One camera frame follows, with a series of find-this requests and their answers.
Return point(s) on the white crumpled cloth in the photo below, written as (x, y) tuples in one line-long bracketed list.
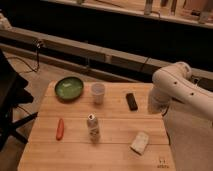
[(140, 143)]

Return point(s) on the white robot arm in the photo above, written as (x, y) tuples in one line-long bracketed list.
[(172, 81)]

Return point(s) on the small white labelled bottle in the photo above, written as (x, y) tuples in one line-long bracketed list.
[(93, 128)]

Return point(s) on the black rectangular remote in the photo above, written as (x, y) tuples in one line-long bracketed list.
[(131, 102)]

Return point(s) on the green bowl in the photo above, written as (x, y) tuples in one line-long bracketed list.
[(69, 88)]

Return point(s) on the orange carrot toy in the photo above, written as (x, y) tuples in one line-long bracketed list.
[(60, 129)]

